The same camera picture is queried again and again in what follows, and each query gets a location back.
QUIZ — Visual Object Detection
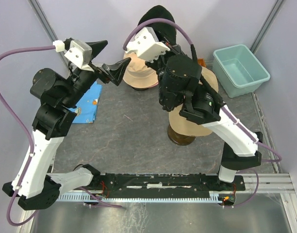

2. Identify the black smiley bucket hat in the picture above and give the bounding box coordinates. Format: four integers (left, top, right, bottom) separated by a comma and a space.
132, 87, 149, 91

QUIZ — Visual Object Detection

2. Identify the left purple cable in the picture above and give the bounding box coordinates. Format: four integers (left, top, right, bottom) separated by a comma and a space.
0, 46, 125, 227

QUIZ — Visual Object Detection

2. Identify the purple cable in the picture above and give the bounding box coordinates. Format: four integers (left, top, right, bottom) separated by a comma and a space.
123, 18, 282, 208
0, 46, 125, 227

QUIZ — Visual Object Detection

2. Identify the wooden compartment tray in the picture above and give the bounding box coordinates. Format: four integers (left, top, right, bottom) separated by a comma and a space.
198, 58, 207, 67

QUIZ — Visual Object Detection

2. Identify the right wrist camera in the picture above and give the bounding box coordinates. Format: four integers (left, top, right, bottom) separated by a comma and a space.
125, 27, 170, 63

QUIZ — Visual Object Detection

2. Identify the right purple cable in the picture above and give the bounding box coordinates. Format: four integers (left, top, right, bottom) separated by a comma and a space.
123, 18, 282, 208

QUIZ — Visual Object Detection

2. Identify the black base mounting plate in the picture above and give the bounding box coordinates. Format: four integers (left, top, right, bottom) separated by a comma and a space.
87, 173, 246, 198

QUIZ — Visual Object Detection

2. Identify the blue patterned cloth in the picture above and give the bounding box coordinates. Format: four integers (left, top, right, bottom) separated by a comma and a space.
70, 82, 102, 124

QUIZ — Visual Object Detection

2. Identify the tan baseball cap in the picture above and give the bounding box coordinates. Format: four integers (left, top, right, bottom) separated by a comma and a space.
168, 67, 219, 137

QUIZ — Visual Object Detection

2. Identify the beige mannequin head stand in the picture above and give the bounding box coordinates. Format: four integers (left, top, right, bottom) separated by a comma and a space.
167, 124, 195, 146

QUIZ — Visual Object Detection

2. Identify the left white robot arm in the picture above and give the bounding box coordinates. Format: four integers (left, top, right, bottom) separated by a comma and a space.
2, 38, 131, 211

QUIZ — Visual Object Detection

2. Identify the black baseball cap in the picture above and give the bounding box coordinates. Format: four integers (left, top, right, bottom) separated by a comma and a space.
138, 5, 177, 45

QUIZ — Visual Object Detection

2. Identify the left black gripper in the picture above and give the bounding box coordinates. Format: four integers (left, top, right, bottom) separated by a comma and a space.
64, 40, 133, 107

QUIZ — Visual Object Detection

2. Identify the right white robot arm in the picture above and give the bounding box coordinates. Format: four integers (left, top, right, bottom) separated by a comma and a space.
142, 42, 262, 190

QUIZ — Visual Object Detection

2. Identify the teal plastic bin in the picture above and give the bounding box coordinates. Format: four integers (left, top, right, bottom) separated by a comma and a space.
213, 44, 270, 98

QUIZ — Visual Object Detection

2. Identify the beige bucket hat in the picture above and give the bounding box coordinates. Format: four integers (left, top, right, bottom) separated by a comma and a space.
123, 53, 158, 88

